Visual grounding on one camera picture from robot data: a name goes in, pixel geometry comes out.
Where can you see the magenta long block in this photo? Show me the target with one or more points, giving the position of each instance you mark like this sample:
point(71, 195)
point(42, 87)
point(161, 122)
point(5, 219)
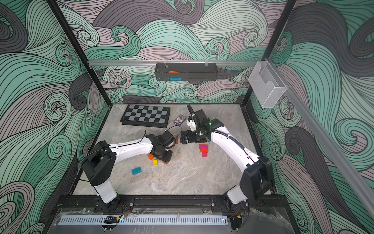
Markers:
point(203, 146)

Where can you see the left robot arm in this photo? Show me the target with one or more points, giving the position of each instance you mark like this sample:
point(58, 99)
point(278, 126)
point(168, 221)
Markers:
point(99, 162)

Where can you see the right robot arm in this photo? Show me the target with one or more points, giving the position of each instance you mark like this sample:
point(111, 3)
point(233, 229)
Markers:
point(257, 177)

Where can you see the blue playing card box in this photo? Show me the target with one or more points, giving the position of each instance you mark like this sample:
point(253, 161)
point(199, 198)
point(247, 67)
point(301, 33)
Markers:
point(179, 120)

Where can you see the teal small block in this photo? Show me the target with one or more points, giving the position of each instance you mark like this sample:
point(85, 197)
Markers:
point(136, 171)

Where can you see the black grey chessboard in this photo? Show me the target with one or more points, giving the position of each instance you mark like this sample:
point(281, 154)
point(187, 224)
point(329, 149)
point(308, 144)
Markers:
point(146, 116)

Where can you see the black wall tray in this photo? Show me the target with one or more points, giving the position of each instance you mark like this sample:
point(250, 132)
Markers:
point(191, 72)

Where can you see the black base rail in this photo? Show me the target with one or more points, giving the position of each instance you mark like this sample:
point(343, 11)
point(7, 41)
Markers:
point(214, 203)

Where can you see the clear plastic wall box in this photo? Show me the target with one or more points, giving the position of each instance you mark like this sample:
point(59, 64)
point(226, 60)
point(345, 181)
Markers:
point(267, 84)

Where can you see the aluminium back rail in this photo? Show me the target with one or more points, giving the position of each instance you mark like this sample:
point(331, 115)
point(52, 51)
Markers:
point(134, 62)

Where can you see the aluminium rail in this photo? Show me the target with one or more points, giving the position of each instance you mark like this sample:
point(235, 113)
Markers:
point(134, 62)
point(352, 176)

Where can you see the white slotted cable duct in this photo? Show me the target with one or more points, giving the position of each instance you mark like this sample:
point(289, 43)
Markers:
point(215, 220)

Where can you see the aluminium right rail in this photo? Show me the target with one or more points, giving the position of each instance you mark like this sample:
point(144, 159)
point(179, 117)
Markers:
point(352, 176)

